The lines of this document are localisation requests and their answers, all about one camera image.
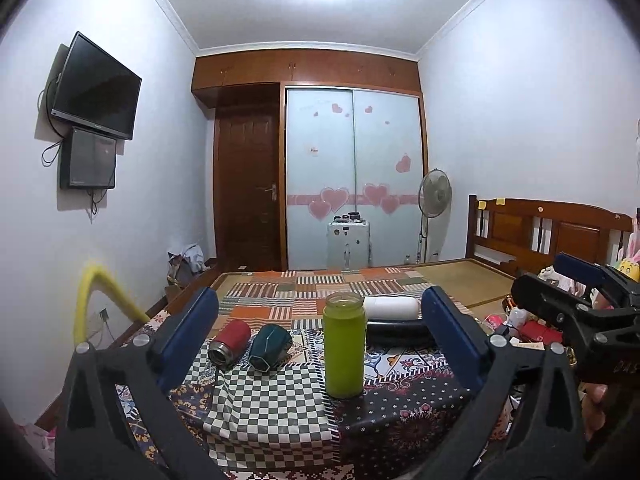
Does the white cup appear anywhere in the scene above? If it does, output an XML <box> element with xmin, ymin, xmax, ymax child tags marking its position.
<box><xmin>363</xmin><ymin>296</ymin><xmax>420</xmax><ymax>322</ymax></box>

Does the person's right hand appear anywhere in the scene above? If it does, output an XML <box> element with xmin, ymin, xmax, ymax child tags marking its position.
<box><xmin>581</xmin><ymin>382</ymin><xmax>612</xmax><ymax>443</ymax></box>

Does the wooden bed headboard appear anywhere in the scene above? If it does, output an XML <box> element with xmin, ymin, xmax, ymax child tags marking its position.
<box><xmin>465</xmin><ymin>194</ymin><xmax>634</xmax><ymax>279</ymax></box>

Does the wall-mounted black television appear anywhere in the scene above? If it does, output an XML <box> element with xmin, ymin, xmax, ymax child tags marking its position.
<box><xmin>50</xmin><ymin>31</ymin><xmax>143</xmax><ymax>141</ymax></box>

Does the dark green cup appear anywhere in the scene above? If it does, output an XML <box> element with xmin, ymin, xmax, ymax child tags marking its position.
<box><xmin>248</xmin><ymin>324</ymin><xmax>294</xmax><ymax>373</ymax></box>

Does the patchwork printed blanket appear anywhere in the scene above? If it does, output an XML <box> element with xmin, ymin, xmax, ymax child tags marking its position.
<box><xmin>114</xmin><ymin>267</ymin><xmax>518</xmax><ymax>480</ymax></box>

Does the white metal cabinet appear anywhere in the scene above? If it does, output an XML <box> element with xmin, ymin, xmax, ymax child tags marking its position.
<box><xmin>327</xmin><ymin>220</ymin><xmax>374</xmax><ymax>272</ymax></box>

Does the grey bag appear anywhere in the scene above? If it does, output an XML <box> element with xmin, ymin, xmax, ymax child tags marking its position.
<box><xmin>167</xmin><ymin>243</ymin><xmax>206</xmax><ymax>287</ymax></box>

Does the small grey wall monitor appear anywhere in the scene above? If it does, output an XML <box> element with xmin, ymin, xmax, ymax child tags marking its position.
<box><xmin>59</xmin><ymin>127</ymin><xmax>118</xmax><ymax>191</ymax></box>

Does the black wall cable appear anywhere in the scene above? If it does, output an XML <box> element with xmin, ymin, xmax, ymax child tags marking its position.
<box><xmin>38</xmin><ymin>72</ymin><xmax>65</xmax><ymax>167</ymax></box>

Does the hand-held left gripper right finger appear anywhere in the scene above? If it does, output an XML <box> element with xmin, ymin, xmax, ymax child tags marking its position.
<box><xmin>415</xmin><ymin>286</ymin><xmax>587</xmax><ymax>480</ymax></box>

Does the yellow foam tube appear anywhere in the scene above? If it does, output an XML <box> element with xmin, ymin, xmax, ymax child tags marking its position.
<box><xmin>73</xmin><ymin>262</ymin><xmax>151</xmax><ymax>349</ymax></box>

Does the brown wooden door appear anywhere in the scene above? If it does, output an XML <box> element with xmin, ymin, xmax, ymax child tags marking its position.
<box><xmin>214</xmin><ymin>109</ymin><xmax>282</xmax><ymax>272</ymax></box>

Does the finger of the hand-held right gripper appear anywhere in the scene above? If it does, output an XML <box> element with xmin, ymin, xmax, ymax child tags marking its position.
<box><xmin>510</xmin><ymin>272</ymin><xmax>640</xmax><ymax>361</ymax></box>
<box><xmin>554</xmin><ymin>252</ymin><xmax>640</xmax><ymax>311</ymax></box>

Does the red packet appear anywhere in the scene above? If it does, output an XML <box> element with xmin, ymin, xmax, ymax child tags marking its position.
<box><xmin>520</xmin><ymin>319</ymin><xmax>563</xmax><ymax>347</ymax></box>

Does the red thermos bottle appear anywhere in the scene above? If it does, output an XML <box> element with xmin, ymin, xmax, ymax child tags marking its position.
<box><xmin>208</xmin><ymin>320</ymin><xmax>252</xmax><ymax>370</ymax></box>

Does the green checkered cloth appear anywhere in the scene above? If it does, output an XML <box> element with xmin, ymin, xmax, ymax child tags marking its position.
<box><xmin>197</xmin><ymin>330</ymin><xmax>342</xmax><ymax>461</ymax></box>

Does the standing electric fan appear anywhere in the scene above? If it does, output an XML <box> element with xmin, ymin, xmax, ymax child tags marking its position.
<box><xmin>416</xmin><ymin>168</ymin><xmax>454</xmax><ymax>264</ymax></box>

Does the black bottle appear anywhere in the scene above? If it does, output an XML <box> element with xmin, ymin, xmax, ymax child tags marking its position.
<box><xmin>366</xmin><ymin>319</ymin><xmax>437</xmax><ymax>350</ymax></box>

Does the woven bed mat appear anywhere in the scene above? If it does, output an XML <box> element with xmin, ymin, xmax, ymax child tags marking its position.
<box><xmin>417</xmin><ymin>258</ymin><xmax>518</xmax><ymax>312</ymax></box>

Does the wooden wardrobe with heart doors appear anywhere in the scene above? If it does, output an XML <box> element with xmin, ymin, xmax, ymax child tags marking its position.
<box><xmin>192</xmin><ymin>49</ymin><xmax>432</xmax><ymax>272</ymax></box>

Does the yellow plush toy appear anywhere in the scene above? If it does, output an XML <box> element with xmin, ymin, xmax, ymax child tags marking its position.
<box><xmin>616</xmin><ymin>234</ymin><xmax>640</xmax><ymax>283</ymax></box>

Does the lime green bottle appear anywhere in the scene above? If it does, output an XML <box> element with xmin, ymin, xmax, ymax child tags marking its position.
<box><xmin>322</xmin><ymin>292</ymin><xmax>366</xmax><ymax>400</ymax></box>

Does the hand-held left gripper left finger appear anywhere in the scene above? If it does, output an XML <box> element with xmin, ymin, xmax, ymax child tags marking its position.
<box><xmin>54</xmin><ymin>287</ymin><xmax>226</xmax><ymax>480</ymax></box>

